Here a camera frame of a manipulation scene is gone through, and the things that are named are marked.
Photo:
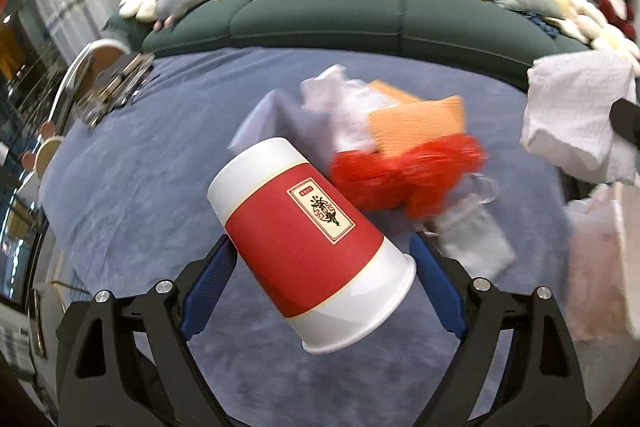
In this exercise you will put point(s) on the white cloth pouch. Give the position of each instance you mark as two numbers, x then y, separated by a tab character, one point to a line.
472	239

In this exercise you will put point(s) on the red mesh net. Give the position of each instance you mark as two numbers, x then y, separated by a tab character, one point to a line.
380	179

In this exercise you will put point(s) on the white round stool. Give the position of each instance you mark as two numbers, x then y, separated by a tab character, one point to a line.
45	157

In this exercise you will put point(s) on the crumpled white paper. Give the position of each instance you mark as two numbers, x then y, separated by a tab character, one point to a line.
325	94

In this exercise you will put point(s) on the shiny metal object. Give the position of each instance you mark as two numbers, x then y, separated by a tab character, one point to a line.
122	82

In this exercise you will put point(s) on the blue plush cloth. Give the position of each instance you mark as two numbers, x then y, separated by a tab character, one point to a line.
150	187

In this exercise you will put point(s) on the blue patterned cloth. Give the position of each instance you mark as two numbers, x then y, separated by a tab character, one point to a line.
540	23

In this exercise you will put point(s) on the large orange foam net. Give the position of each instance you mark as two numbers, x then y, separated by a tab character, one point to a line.
415	127

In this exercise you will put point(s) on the white paper towel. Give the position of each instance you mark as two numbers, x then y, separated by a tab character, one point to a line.
570	107

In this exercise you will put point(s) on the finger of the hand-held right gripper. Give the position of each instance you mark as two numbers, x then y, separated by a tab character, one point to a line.
627	117

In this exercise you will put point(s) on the small orange foam net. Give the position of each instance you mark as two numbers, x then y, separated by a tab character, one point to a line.
392	91

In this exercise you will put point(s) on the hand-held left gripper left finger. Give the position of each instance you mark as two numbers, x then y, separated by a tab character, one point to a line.
210	287

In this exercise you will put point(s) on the red and white paper cup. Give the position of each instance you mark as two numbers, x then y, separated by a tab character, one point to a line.
300	247

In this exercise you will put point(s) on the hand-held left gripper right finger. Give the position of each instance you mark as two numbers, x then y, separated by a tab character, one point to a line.
435	274

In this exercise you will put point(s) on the white tissue sheet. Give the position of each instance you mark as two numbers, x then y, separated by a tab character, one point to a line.
280	117

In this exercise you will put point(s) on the bin with white bag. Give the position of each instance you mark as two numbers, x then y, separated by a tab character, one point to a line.
600	267

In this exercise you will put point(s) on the wooden chair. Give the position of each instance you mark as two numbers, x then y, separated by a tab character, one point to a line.
75	72

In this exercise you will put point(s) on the green sofa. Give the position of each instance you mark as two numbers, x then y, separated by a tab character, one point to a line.
320	17

